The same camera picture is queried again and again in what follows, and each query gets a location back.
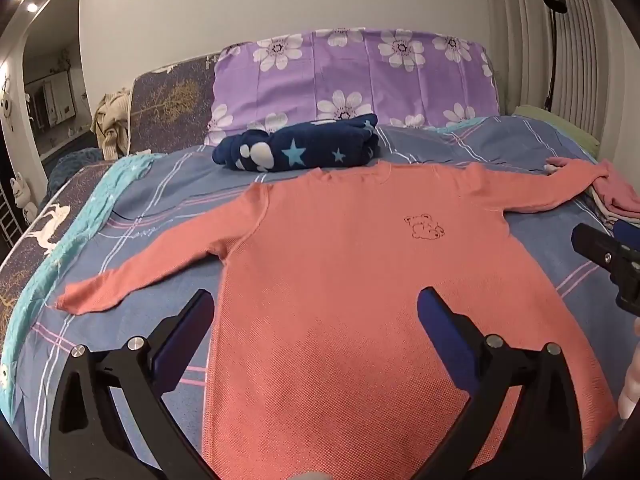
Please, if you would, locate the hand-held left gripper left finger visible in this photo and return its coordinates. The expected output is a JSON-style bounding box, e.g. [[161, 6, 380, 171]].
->
[[50, 288, 221, 480]]

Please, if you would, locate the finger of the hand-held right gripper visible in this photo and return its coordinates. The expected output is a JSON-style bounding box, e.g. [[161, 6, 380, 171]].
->
[[571, 221, 640, 317]]

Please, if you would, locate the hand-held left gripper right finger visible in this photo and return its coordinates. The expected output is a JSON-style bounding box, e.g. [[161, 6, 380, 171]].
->
[[416, 286, 586, 480]]

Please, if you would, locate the salmon pink long-sleeve shirt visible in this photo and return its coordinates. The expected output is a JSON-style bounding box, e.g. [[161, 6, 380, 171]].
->
[[56, 160, 618, 480]]

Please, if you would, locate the pile of pink clothes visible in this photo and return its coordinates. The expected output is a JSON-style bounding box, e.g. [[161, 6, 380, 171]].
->
[[590, 159, 640, 228]]

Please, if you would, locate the person's right hand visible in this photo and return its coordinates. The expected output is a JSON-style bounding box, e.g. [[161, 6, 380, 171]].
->
[[618, 320, 640, 422]]

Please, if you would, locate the light green cloth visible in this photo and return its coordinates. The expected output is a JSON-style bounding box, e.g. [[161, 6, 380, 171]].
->
[[512, 104, 601, 157]]

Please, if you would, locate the blue-grey plaid bed sheet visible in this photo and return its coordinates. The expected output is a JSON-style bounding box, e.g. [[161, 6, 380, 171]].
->
[[10, 117, 640, 480]]

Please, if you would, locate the teal deer-print quilt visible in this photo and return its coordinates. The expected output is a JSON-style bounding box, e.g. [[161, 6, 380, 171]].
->
[[0, 152, 158, 411]]

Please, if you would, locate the dark knitted blanket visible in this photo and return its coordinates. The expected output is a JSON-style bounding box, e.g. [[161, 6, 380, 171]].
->
[[47, 147, 117, 196]]

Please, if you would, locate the white ladder rack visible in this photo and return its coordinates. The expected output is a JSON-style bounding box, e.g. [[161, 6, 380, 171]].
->
[[0, 180, 22, 247]]

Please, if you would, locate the white cat figurine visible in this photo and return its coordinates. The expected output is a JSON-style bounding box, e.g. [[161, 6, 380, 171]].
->
[[9, 172, 39, 222]]

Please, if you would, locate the black floor lamp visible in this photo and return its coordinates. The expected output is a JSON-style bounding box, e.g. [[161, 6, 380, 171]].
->
[[542, 0, 569, 113]]

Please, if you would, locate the navy star-print folded cloth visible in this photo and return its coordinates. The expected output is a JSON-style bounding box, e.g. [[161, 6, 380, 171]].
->
[[212, 113, 381, 173]]

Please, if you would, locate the beige knitted cloth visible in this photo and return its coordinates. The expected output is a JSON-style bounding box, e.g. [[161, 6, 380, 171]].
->
[[90, 89, 133, 161]]

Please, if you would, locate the dark tree-print cushion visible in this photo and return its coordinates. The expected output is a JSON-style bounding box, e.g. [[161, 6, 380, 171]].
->
[[127, 52, 223, 156]]

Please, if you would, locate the purple floral pillow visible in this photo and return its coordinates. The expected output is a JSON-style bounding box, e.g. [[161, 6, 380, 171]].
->
[[205, 27, 501, 146]]

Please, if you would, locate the arched wall mirror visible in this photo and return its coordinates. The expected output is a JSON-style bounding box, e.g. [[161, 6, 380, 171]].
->
[[20, 0, 93, 158]]

